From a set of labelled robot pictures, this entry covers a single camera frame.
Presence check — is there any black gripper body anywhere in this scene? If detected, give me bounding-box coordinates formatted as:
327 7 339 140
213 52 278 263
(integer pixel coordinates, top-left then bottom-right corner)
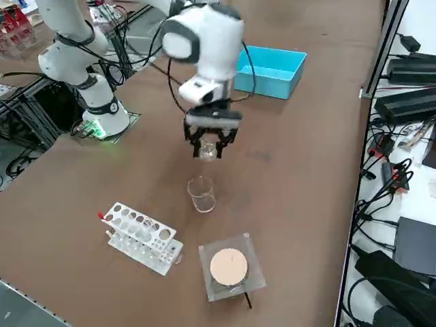
184 121 241 136

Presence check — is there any small glass beaker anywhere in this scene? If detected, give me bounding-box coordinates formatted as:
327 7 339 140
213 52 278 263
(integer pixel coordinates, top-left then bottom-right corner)
199 141 219 163

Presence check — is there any large glass beaker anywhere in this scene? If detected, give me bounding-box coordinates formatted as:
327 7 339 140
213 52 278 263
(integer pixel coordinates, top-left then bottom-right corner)
186 176 217 214

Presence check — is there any blue plastic bin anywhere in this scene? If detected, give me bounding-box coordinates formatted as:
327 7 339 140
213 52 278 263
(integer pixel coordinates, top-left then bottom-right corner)
233 45 307 101

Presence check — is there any white test tube rack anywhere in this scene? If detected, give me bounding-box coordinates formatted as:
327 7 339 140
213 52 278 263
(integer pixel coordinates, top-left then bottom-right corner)
97 202 185 276

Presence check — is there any round tan disc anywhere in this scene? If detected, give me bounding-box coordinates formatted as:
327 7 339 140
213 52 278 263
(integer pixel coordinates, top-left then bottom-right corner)
210 249 249 286

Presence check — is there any clear square mesh stand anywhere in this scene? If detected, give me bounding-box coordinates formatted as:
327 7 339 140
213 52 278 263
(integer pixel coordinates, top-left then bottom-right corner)
198 232 267 302

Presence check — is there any red black device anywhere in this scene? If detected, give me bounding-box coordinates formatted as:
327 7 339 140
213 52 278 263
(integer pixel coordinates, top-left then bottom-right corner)
369 134 396 157

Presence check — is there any black orange device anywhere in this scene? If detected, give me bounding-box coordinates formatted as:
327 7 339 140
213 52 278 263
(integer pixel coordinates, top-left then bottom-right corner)
381 161 411 193

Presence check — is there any large black power adapter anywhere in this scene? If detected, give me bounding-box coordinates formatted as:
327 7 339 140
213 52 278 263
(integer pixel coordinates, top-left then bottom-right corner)
374 87 436 125
386 52 436 86

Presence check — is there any small black power adapter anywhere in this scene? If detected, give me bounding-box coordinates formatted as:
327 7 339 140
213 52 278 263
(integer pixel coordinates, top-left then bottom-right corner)
398 33 422 52

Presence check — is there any red clear acrylic rack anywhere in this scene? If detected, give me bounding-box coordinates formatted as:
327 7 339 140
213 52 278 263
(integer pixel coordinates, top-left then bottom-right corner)
0 6 44 61

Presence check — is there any flat black box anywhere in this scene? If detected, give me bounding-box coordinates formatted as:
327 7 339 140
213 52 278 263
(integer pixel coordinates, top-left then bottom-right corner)
394 216 436 277

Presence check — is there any black bag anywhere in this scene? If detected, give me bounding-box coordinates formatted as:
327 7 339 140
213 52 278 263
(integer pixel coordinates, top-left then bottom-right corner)
354 250 436 327

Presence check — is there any black cable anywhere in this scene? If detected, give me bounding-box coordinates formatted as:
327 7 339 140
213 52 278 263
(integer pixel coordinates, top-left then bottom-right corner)
166 39 258 119

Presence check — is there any black metal frame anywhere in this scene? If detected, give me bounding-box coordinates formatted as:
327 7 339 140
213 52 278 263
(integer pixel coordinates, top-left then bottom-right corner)
0 73 86 153

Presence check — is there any aluminium profile post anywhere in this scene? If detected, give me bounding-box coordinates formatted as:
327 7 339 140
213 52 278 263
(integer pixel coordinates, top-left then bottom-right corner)
359 0 409 99

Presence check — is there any grey aluminium rail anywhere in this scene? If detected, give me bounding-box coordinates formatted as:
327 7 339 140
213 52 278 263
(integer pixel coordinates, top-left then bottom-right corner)
0 277 72 327

